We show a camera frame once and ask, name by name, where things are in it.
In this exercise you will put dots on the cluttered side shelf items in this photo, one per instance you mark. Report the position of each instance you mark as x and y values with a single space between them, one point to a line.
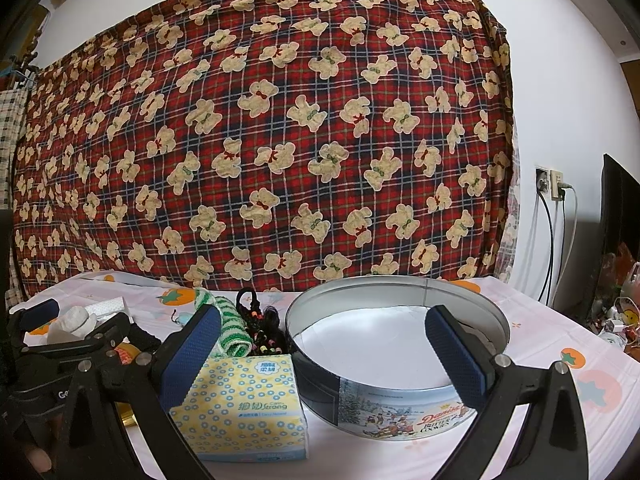
615 306

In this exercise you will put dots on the black monitor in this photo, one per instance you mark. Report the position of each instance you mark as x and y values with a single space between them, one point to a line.
617 239

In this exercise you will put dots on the white cloth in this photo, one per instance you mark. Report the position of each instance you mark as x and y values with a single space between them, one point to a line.
73 325

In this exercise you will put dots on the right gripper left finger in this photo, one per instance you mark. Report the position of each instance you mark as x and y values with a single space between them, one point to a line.
157 382

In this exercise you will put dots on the round metal cookie tin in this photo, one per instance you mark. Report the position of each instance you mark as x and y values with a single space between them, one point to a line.
364 364

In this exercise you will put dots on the amber round lidded container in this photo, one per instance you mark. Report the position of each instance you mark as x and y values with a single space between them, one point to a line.
127 353

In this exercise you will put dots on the green white striped towel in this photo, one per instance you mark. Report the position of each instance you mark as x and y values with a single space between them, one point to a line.
233 340

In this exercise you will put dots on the white waffle towel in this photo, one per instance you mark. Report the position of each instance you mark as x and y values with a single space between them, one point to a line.
106 309

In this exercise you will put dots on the wall power socket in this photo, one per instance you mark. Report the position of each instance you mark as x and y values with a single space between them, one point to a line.
550 182

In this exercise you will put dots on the red plaid bear blanket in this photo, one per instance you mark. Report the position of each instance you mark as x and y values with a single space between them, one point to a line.
276 144

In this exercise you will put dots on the white fruit print tablecloth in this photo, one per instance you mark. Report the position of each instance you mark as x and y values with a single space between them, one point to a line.
607 378

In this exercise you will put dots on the yellow tissue pack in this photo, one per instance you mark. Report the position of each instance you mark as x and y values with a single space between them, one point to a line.
244 410

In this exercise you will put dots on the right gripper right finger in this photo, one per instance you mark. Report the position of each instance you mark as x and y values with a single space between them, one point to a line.
551 443

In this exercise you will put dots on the checkered hanging cloth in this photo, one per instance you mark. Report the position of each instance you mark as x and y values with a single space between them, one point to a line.
12 123

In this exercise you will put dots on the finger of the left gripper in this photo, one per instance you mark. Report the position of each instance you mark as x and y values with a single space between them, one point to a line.
107 327
24 321

